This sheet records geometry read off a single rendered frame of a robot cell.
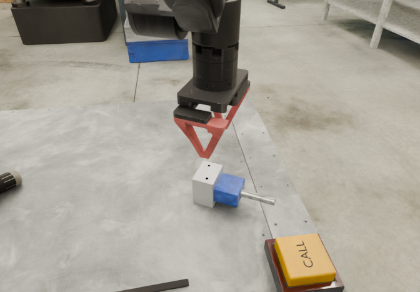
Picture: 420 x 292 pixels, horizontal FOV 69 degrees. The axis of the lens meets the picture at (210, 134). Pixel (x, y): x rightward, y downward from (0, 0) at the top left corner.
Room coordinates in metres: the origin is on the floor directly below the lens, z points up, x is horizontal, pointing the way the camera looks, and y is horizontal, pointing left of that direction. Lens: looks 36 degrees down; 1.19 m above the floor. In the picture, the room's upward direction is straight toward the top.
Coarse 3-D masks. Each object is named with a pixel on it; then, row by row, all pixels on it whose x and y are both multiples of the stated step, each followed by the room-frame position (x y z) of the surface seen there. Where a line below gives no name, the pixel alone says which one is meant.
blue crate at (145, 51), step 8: (160, 40) 2.93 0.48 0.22; (168, 40) 2.94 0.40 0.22; (176, 40) 2.97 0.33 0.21; (184, 40) 2.98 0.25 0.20; (128, 48) 2.90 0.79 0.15; (136, 48) 2.91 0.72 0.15; (144, 48) 2.91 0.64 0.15; (152, 48) 2.93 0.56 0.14; (160, 48) 2.94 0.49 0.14; (168, 48) 2.95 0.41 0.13; (176, 48) 2.97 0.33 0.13; (184, 48) 2.98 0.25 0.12; (136, 56) 2.91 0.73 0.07; (144, 56) 2.92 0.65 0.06; (152, 56) 2.93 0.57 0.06; (160, 56) 2.94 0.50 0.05; (168, 56) 2.95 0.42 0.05; (176, 56) 2.97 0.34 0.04; (184, 56) 2.97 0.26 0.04
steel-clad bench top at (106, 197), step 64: (0, 128) 0.57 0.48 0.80; (64, 128) 0.57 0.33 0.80; (128, 128) 0.57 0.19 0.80; (256, 128) 0.57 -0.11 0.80; (64, 192) 0.38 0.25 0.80; (128, 192) 0.38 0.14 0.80; (256, 192) 0.38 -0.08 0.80; (0, 256) 0.25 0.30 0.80; (64, 256) 0.25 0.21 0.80; (128, 256) 0.25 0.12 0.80; (192, 256) 0.25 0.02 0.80; (256, 256) 0.25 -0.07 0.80
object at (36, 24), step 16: (16, 0) 3.48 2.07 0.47; (32, 0) 3.81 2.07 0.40; (48, 0) 3.81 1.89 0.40; (64, 0) 3.81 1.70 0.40; (80, 0) 3.81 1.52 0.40; (96, 0) 3.61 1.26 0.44; (112, 0) 4.51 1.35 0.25; (16, 16) 3.42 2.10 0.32; (32, 16) 3.45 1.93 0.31; (48, 16) 3.47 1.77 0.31; (64, 16) 3.49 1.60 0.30; (80, 16) 3.51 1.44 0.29; (96, 16) 3.53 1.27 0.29; (112, 16) 4.29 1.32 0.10; (32, 32) 3.44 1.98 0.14; (48, 32) 3.46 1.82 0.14; (64, 32) 3.48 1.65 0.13; (80, 32) 3.50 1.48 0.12; (96, 32) 3.53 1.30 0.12
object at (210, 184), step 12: (204, 168) 0.38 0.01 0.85; (216, 168) 0.38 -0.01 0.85; (192, 180) 0.35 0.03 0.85; (204, 180) 0.35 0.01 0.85; (216, 180) 0.35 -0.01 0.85; (228, 180) 0.36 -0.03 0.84; (240, 180) 0.36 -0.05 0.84; (192, 192) 0.35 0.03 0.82; (204, 192) 0.34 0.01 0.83; (216, 192) 0.34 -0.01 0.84; (228, 192) 0.34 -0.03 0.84; (240, 192) 0.34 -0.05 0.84; (252, 192) 0.34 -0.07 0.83; (204, 204) 0.34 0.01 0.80; (228, 204) 0.33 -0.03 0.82
